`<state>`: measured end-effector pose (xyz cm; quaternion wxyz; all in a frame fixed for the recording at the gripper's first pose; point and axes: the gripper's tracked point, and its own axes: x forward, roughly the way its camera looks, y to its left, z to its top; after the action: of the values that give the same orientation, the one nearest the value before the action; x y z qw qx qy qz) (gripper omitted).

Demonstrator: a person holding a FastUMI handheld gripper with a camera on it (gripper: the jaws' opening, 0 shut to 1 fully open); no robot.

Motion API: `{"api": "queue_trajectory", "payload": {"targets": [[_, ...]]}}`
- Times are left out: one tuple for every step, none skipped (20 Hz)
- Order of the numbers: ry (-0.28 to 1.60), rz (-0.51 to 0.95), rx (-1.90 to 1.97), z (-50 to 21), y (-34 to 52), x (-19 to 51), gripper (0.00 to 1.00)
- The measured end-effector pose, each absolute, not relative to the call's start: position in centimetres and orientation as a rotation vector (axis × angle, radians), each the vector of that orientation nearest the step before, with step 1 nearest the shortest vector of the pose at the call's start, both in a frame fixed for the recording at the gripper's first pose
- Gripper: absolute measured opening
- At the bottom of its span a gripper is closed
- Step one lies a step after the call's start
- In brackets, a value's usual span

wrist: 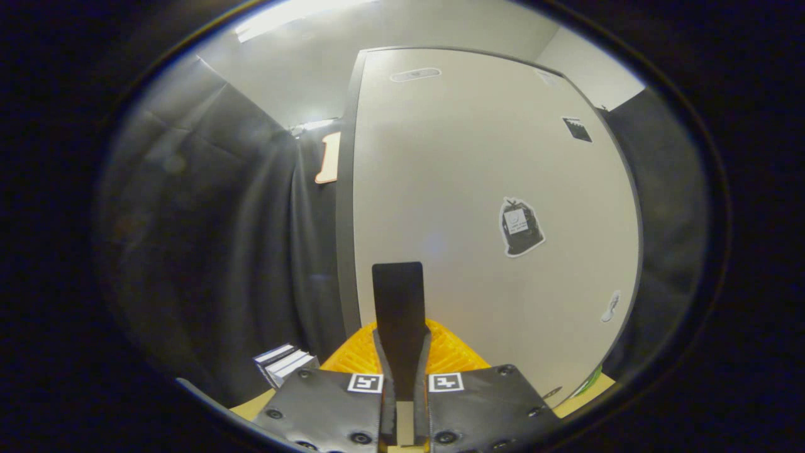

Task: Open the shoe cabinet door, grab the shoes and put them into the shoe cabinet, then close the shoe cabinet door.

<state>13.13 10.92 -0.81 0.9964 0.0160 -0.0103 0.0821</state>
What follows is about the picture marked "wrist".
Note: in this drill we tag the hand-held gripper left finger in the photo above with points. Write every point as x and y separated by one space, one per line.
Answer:
387 296

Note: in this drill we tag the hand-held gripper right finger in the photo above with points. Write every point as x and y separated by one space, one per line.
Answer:
412 296

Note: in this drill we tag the white shoe cabinet door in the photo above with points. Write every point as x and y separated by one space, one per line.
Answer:
440 157

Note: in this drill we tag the grey cover book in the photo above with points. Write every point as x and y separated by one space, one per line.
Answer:
295 366

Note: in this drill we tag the blue cover book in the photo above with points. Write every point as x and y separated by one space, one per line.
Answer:
272 353

